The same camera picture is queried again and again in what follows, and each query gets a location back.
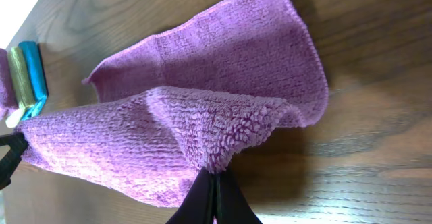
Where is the purple microfiber cloth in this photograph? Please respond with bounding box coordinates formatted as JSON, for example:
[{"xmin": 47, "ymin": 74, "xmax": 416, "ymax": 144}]
[{"xmin": 16, "ymin": 0, "xmax": 328, "ymax": 207}]

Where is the folded yellow-green cloth in stack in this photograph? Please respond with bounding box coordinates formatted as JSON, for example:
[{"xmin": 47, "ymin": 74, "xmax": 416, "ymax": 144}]
[{"xmin": 6, "ymin": 47, "xmax": 36, "ymax": 128}]

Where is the folded blue cloth in stack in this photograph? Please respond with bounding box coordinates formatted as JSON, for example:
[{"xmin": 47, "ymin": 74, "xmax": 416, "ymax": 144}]
[{"xmin": 18, "ymin": 41, "xmax": 49, "ymax": 121}]

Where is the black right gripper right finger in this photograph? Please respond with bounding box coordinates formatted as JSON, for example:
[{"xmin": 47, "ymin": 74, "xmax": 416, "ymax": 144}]
[{"xmin": 215, "ymin": 169, "xmax": 262, "ymax": 224}]

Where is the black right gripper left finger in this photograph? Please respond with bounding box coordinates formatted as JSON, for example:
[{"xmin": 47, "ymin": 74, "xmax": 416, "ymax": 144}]
[{"xmin": 166, "ymin": 168, "xmax": 215, "ymax": 224}]

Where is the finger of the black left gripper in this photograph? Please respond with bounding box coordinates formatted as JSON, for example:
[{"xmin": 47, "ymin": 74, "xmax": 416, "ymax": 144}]
[{"xmin": 1, "ymin": 132, "xmax": 28, "ymax": 189}]

